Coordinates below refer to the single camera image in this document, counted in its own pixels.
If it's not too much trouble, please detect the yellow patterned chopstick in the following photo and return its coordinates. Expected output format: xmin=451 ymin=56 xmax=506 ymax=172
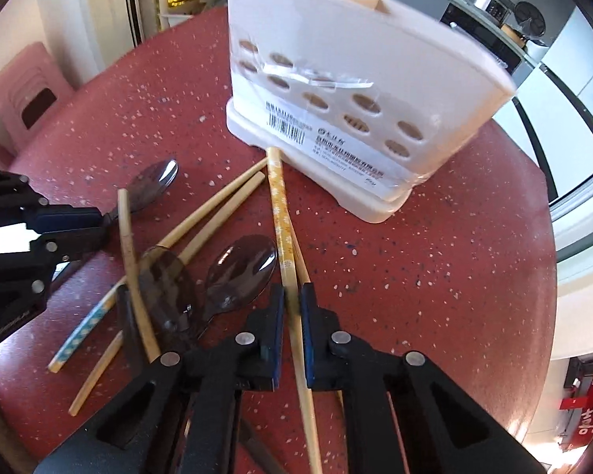
xmin=265 ymin=147 xmax=323 ymax=473

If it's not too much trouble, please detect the blue patterned chopstick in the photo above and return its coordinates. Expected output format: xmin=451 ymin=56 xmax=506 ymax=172
xmin=47 ymin=276 xmax=126 ymax=373

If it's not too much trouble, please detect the plain bamboo chopstick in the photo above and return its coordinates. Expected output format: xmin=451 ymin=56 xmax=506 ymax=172
xmin=117 ymin=188 xmax=161 ymax=363
xmin=141 ymin=160 xmax=268 ymax=260
xmin=292 ymin=234 xmax=310 ymax=285
xmin=68 ymin=172 xmax=265 ymax=416

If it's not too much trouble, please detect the pink plastic stool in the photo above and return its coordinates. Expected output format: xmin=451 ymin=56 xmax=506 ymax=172
xmin=0 ymin=42 xmax=74 ymax=169

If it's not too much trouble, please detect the white plastic utensil holder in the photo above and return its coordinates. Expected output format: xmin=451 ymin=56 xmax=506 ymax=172
xmin=226 ymin=0 xmax=515 ymax=224

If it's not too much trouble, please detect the black built-in oven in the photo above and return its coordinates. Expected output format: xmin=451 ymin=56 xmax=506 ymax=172
xmin=440 ymin=3 xmax=534 ymax=87

